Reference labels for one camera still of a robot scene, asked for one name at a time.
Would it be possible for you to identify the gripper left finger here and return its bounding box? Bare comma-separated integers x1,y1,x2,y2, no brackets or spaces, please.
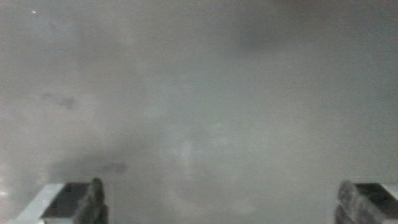
11,178,109,224

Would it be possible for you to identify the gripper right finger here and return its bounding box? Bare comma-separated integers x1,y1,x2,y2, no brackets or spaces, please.
334,181,398,224

